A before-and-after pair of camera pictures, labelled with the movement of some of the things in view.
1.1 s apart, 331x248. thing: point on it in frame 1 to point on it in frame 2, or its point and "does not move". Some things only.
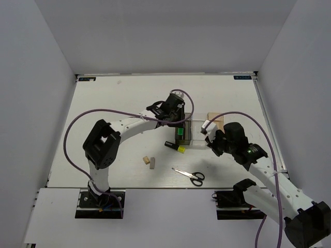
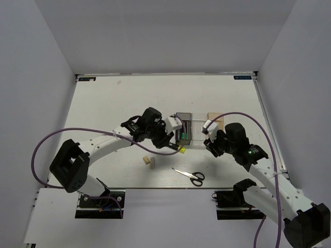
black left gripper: [181, 111] to [165, 140]
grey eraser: [152, 163] does not move
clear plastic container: [197, 138] does not move
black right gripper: [212, 144] does not move
